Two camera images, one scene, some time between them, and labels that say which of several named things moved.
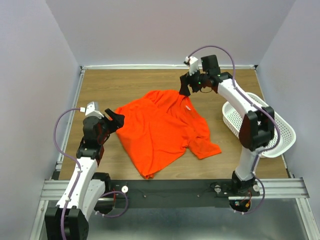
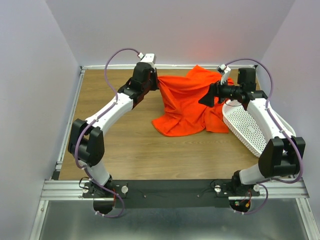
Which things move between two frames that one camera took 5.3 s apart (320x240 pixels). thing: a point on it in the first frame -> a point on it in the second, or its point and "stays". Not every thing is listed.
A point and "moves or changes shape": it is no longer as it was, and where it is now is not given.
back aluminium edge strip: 132,67 stays
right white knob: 217,188 stays
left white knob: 124,189 stays
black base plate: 177,194 stays
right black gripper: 185,80 -> 208,99
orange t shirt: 158,129 moves or changes shape
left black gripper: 117,122 -> 153,74
